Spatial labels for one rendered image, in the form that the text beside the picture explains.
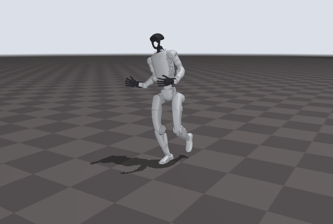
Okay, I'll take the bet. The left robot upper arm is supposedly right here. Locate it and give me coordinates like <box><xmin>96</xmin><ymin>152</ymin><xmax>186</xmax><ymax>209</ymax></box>
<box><xmin>166</xmin><ymin>50</ymin><xmax>183</xmax><ymax>72</ymax></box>

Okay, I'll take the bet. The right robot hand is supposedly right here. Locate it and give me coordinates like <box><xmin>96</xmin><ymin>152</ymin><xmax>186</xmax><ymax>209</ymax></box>
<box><xmin>125</xmin><ymin>76</ymin><xmax>142</xmax><ymax>88</ymax></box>

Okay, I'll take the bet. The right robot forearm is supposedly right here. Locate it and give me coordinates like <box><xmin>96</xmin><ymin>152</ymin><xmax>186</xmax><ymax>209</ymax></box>
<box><xmin>138</xmin><ymin>78</ymin><xmax>153</xmax><ymax>88</ymax></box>

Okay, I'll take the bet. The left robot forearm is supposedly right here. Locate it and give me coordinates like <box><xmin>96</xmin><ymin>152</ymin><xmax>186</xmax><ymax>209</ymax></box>
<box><xmin>174</xmin><ymin>68</ymin><xmax>185</xmax><ymax>84</ymax></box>

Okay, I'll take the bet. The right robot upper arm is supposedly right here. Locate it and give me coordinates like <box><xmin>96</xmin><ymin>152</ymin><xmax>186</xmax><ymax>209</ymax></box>
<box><xmin>147</xmin><ymin>57</ymin><xmax>157</xmax><ymax>82</ymax></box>

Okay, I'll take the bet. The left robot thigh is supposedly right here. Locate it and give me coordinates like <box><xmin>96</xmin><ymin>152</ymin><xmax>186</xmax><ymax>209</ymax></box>
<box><xmin>172</xmin><ymin>92</ymin><xmax>185</xmax><ymax>134</ymax></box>

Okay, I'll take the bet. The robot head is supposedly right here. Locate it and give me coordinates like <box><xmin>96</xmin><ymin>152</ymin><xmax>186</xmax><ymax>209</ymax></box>
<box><xmin>150</xmin><ymin>33</ymin><xmax>164</xmax><ymax>53</ymax></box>

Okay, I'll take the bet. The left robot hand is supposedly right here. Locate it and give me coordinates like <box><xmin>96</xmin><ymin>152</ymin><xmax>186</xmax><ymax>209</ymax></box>
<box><xmin>157</xmin><ymin>75</ymin><xmax>176</xmax><ymax>87</ymax></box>

